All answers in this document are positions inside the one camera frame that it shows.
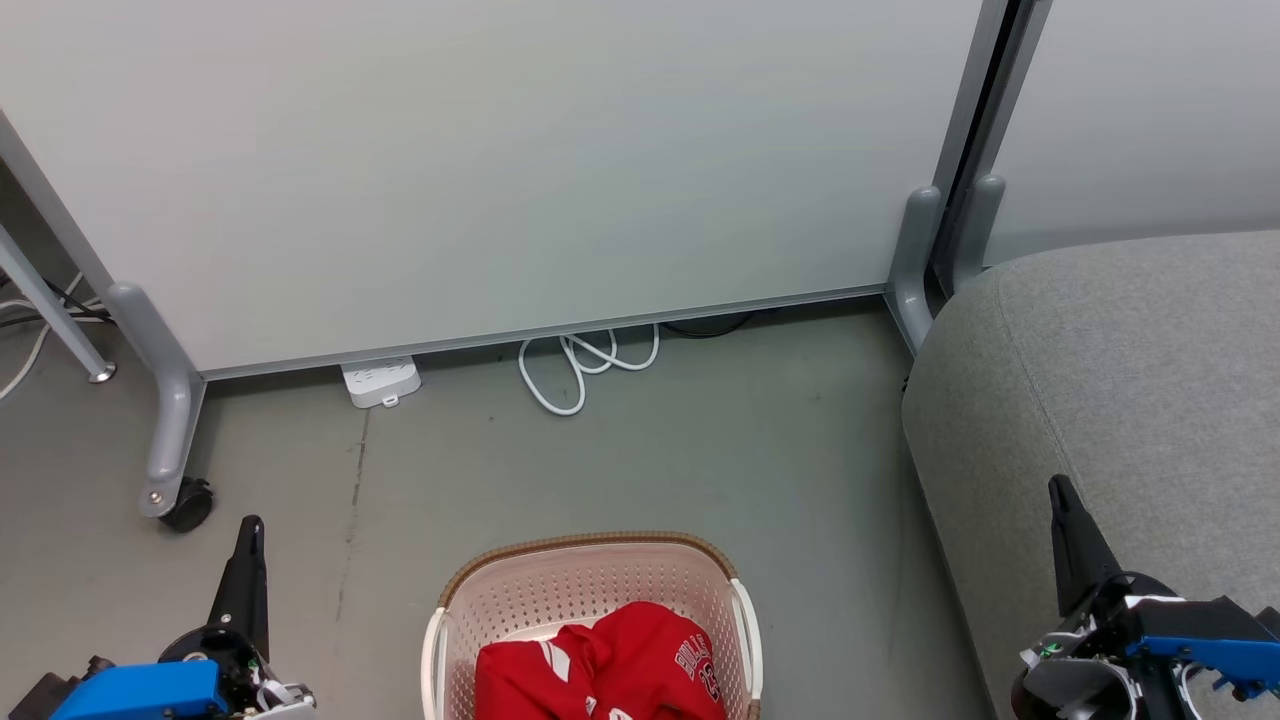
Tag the narrow white partition panel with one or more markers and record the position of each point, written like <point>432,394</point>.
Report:
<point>1150,110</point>

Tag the black round left gripper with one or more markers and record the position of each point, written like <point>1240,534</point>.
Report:
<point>228,648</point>

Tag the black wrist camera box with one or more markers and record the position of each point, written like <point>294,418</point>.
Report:
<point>1195,615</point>
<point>55,695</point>

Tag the grey curved partition leg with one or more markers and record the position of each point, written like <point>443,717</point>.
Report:
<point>915,260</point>
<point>978,225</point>

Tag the white power strip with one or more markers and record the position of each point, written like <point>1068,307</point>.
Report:
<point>380,380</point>

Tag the black caster wheel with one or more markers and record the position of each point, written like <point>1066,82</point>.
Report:
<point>190,505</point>

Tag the grey fabric sofa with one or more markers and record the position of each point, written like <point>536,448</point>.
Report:
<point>1130,400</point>

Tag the beige perforated laundry basket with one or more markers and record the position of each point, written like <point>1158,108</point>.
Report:
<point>590,570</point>

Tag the red jersey with white print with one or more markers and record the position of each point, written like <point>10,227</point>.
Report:
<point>620,665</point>

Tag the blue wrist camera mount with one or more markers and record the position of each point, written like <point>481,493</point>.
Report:
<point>140,692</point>
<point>1205,652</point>

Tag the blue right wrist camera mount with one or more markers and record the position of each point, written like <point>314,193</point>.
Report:
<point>1205,652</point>

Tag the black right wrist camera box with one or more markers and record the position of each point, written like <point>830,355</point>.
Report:
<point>1195,615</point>

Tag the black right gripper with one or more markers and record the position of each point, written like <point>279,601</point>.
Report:
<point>1070,690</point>

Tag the large white partition panel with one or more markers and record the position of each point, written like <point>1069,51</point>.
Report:
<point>480,160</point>

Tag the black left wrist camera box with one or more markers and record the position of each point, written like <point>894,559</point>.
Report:
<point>55,695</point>

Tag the grey metal table leg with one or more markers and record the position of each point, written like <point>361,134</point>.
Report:
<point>50,310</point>

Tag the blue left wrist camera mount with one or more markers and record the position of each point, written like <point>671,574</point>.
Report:
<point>140,692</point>

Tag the grey partition leg with caster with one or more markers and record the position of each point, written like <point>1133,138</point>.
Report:
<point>165,400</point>

